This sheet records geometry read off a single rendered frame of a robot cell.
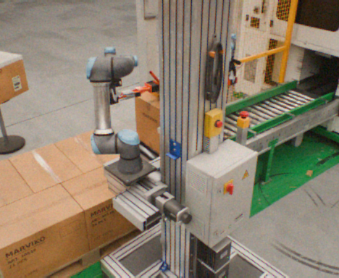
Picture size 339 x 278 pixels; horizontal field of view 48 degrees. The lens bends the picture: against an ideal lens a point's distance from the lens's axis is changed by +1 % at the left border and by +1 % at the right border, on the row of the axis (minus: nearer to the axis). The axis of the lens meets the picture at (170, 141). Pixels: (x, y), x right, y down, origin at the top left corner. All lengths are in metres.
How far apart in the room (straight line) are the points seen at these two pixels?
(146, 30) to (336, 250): 2.60
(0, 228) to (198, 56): 1.75
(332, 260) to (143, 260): 1.47
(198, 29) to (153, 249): 1.73
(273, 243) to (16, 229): 1.97
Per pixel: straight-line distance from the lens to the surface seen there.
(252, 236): 3.35
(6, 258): 2.72
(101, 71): 2.05
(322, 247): 3.41
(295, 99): 4.47
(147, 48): 3.94
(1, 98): 4.34
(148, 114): 2.95
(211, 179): 1.86
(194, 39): 1.72
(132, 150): 2.12
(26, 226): 2.74
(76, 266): 3.12
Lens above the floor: 2.32
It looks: 31 degrees down
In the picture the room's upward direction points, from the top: straight up
